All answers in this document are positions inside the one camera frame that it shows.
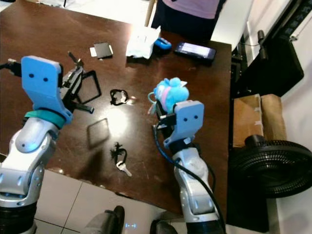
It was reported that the small blue plastic object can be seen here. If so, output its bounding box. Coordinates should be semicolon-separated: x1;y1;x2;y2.
154;38;173;52

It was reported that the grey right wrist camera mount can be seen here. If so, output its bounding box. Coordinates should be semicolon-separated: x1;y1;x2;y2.
168;100;205;148

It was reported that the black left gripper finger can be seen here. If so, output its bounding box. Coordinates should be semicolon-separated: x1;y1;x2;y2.
78;70;103;105
67;51;85;70

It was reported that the dark brown wooden table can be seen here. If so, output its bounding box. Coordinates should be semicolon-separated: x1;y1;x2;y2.
0;0;234;218

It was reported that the black keychain with silver key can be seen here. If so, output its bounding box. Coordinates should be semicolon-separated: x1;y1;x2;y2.
111;141;134;177

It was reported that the brown cardboard box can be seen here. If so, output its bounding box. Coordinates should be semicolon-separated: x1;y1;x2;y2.
233;94;288;148

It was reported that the black loop keychain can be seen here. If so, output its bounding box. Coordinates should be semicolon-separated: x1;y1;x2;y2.
110;89;135;106

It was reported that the black furniture frame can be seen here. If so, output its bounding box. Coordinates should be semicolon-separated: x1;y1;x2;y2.
231;0;306;98

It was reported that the blue plush toy keychain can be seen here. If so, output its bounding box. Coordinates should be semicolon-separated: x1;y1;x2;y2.
148;77;190;117

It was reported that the black round fan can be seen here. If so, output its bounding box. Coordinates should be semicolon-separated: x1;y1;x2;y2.
230;135;312;198

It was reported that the black card wallet white tag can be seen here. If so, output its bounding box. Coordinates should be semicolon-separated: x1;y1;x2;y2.
90;42;114;60

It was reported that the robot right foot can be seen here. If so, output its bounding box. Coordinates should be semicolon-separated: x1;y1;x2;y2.
149;219;179;234

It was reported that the person in purple shirt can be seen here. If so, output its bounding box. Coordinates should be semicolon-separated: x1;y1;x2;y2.
150;0;228;45

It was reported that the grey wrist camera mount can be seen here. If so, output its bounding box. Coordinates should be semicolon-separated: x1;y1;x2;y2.
21;55;72;123
168;100;205;148

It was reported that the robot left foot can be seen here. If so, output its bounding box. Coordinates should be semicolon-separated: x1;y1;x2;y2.
80;205;125;234

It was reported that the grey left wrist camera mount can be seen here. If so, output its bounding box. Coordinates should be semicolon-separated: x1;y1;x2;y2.
21;55;72;123

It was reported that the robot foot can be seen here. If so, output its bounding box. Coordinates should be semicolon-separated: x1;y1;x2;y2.
80;205;125;234
149;219;179;234

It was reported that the black smartphone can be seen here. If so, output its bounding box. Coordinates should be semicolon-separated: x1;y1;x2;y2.
174;41;218;63

